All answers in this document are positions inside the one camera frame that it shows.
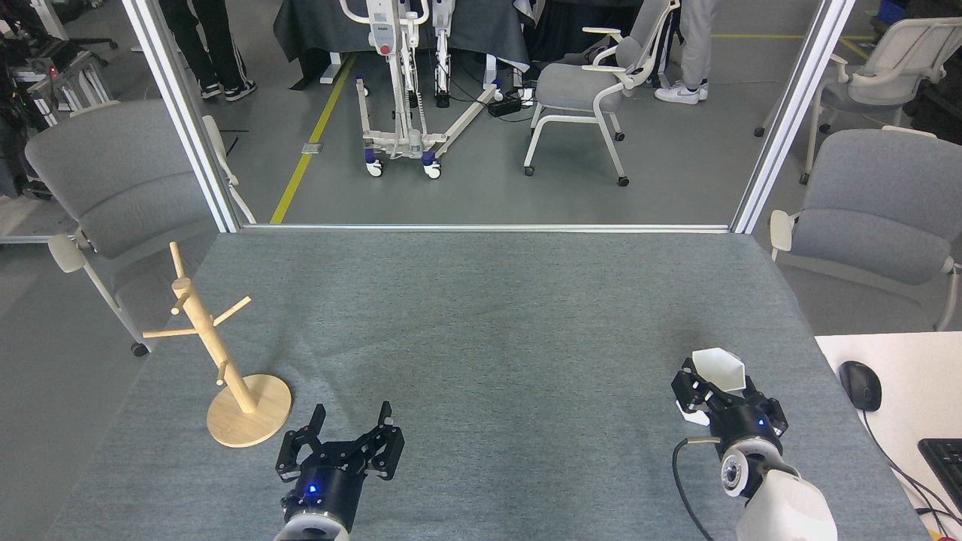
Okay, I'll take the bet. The white desk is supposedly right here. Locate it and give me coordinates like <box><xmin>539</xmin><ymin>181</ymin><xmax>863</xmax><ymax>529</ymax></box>
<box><xmin>815</xmin><ymin>332</ymin><xmax>962</xmax><ymax>541</ymax></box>

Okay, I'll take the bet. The white stand on wheels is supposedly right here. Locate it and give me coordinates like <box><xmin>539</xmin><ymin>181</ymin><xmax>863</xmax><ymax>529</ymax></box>
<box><xmin>340</xmin><ymin>0</ymin><xmax>506</xmax><ymax>180</ymax></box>

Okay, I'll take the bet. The person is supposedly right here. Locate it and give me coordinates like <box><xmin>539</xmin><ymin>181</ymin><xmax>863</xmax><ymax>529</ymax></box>
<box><xmin>159</xmin><ymin>0</ymin><xmax>257</xmax><ymax>102</ymax></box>
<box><xmin>654</xmin><ymin>0</ymin><xmax>716</xmax><ymax>104</ymax></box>

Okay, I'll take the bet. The wooden cup storage rack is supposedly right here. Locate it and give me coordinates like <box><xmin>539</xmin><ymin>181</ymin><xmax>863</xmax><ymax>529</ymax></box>
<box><xmin>143</xmin><ymin>241</ymin><xmax>292</xmax><ymax>449</ymax></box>

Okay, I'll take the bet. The white faceted cup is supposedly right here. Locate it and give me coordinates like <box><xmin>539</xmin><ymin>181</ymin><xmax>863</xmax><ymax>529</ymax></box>
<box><xmin>676</xmin><ymin>348</ymin><xmax>746</xmax><ymax>426</ymax></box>

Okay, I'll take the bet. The black computer mouse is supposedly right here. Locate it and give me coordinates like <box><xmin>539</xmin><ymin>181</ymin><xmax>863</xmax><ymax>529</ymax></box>
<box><xmin>839</xmin><ymin>361</ymin><xmax>882</xmax><ymax>412</ymax></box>

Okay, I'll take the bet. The table with dark cloth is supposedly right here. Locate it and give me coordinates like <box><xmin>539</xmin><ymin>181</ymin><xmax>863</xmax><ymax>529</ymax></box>
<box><xmin>273</xmin><ymin>0</ymin><xmax>531</xmax><ymax>83</ymax></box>

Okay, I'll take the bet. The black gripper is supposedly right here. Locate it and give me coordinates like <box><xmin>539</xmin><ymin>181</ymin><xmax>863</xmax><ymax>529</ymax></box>
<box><xmin>671</xmin><ymin>358</ymin><xmax>788</xmax><ymax>455</ymax></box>
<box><xmin>275</xmin><ymin>400</ymin><xmax>405</xmax><ymax>530</ymax></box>

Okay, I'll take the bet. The black mouse cable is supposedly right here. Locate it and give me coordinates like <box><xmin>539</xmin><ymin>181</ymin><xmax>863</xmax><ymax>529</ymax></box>
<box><xmin>861</xmin><ymin>410</ymin><xmax>962</xmax><ymax>527</ymax></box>

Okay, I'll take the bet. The grey office chair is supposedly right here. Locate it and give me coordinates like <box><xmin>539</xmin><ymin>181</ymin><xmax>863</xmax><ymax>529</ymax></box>
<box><xmin>25</xmin><ymin>100</ymin><xmax>256</xmax><ymax>358</ymax></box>
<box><xmin>769</xmin><ymin>126</ymin><xmax>962</xmax><ymax>331</ymax></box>
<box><xmin>755</xmin><ymin>17</ymin><xmax>962</xmax><ymax>185</ymax></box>
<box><xmin>524</xmin><ymin>0</ymin><xmax>681</xmax><ymax>187</ymax></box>

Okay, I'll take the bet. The black equipment rack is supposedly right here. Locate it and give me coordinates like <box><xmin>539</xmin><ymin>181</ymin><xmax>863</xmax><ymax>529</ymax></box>
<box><xmin>0</xmin><ymin>0</ymin><xmax>113</xmax><ymax>200</ymax></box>

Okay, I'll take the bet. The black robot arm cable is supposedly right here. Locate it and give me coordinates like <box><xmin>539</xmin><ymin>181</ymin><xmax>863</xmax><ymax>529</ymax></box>
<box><xmin>672</xmin><ymin>437</ymin><xmax>722</xmax><ymax>541</ymax></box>

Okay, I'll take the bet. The silver aluminium post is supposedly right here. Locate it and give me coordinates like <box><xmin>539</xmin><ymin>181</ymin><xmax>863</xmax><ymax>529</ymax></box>
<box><xmin>122</xmin><ymin>0</ymin><xmax>241</xmax><ymax>234</ymax></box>
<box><xmin>731</xmin><ymin>0</ymin><xmax>858</xmax><ymax>234</ymax></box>

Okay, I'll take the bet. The silver aluminium rail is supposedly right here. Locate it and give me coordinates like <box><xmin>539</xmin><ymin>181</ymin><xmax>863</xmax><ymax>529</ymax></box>
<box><xmin>240</xmin><ymin>223</ymin><xmax>731</xmax><ymax>234</ymax></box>

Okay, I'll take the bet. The black keyboard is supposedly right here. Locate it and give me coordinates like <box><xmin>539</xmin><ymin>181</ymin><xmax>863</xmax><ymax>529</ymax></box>
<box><xmin>918</xmin><ymin>438</ymin><xmax>962</xmax><ymax>512</ymax></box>

